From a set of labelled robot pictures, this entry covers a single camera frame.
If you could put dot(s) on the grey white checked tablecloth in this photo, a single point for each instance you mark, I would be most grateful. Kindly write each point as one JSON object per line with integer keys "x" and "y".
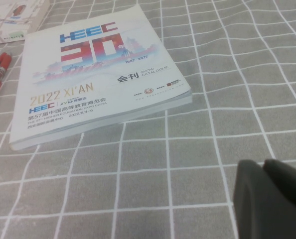
{"x": 163, "y": 186}

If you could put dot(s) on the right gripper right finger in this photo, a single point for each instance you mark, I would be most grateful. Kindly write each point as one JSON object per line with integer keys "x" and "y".
{"x": 290, "y": 181}

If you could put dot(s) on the street map cover book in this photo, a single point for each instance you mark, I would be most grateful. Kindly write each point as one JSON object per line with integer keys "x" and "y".
{"x": 13, "y": 22}

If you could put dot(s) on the white HEEC show catalogue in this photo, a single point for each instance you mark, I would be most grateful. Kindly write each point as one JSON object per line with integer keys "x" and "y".
{"x": 88, "y": 74}

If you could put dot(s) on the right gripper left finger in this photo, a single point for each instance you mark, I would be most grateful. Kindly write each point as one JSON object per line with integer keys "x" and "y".
{"x": 257, "y": 211}

